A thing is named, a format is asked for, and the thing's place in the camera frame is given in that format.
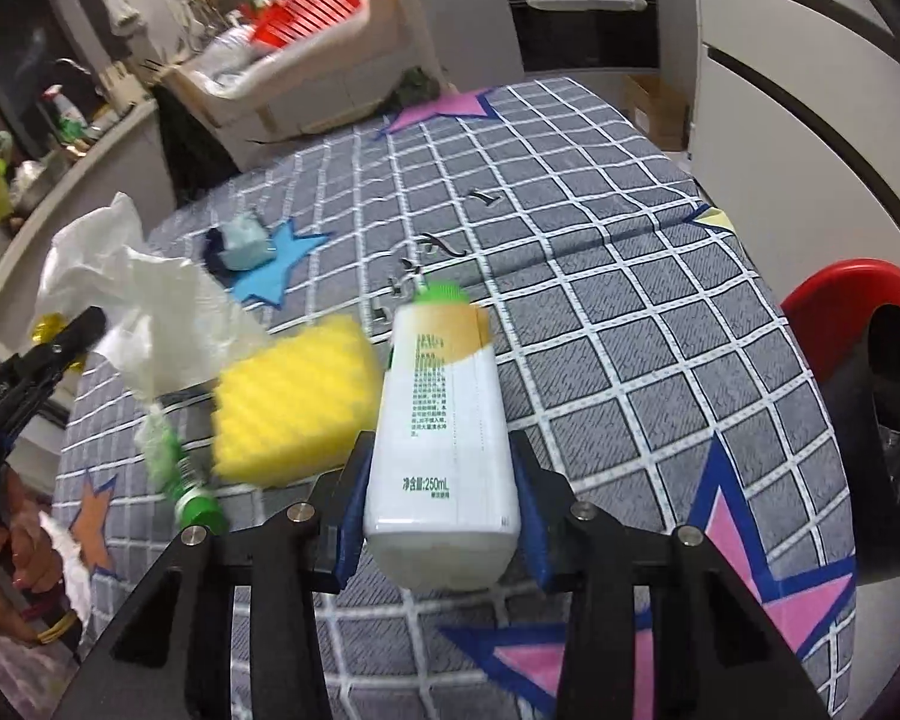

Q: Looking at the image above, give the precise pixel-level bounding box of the white bottle with green cap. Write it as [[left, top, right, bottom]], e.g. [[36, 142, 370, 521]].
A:
[[364, 281, 521, 593]]

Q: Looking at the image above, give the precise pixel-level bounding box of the small green cap tube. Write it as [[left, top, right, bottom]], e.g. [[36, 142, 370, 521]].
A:
[[134, 405, 229, 535]]

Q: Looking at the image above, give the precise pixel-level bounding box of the gold foil bag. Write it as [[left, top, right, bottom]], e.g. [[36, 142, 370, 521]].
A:
[[30, 312, 87, 376]]

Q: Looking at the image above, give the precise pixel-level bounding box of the yellow wavy sponge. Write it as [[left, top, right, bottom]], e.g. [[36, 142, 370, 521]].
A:
[[211, 314, 382, 488]]

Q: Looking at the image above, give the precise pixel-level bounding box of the spray bottle on counter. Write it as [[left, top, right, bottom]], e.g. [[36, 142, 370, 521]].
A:
[[40, 85, 89, 145]]

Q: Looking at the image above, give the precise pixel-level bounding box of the black trash bin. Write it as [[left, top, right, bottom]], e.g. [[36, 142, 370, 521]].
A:
[[821, 304, 900, 582]]

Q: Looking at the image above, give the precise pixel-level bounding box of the crumpled teal navy wrapper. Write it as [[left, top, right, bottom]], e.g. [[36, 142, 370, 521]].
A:
[[203, 210, 276, 284]]

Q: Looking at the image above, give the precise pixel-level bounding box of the white refrigerator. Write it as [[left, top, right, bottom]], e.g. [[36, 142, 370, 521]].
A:
[[691, 0, 900, 296]]

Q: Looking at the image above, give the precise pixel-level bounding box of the grey checked tablecloth with stars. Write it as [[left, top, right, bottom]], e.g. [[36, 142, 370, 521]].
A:
[[53, 78, 855, 718]]

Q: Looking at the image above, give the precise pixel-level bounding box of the red plastic basket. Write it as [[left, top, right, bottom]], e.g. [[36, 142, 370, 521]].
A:
[[250, 0, 361, 49]]

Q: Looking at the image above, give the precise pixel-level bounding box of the cardboard box on floor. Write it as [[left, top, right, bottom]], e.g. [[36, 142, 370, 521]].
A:
[[622, 75, 689, 151]]

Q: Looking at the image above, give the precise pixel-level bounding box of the black built-in oven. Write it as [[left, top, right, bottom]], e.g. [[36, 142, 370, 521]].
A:
[[509, 0, 660, 73]]

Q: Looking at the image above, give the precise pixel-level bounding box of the person's left hand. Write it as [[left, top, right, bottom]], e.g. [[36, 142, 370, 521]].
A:
[[0, 463, 82, 655]]

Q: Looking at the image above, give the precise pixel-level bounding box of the white plastic bag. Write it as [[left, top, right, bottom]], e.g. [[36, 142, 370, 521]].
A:
[[35, 192, 269, 403]]

